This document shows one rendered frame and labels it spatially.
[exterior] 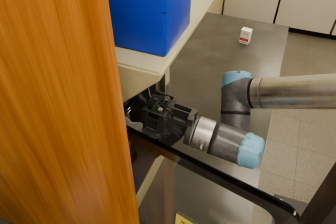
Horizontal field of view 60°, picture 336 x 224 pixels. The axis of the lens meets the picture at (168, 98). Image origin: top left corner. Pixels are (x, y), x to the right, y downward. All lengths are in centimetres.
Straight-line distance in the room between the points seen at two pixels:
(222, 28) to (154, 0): 133
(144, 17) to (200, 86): 90
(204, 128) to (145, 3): 36
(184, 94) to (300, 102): 60
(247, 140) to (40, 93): 43
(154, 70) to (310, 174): 200
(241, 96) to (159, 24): 41
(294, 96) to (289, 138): 177
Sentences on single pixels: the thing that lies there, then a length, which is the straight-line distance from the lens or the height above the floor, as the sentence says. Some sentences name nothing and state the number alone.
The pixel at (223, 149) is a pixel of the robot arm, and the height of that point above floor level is 123.
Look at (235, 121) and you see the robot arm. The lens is 73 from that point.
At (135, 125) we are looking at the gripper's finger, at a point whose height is 124.
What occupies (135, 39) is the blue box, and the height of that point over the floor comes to 153.
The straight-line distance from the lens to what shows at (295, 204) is 209.
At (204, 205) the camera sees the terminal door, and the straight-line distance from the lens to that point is 48.
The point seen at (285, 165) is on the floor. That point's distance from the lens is 226.
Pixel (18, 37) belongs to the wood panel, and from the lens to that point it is 32.
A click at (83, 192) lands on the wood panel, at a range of 51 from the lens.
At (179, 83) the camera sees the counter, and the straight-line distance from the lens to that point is 124.
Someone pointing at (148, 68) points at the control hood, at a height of 151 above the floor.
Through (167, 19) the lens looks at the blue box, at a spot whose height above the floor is 156.
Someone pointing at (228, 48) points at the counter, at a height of 94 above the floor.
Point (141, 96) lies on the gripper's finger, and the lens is 75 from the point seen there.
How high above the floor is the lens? 172
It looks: 42 degrees down
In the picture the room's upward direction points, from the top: straight up
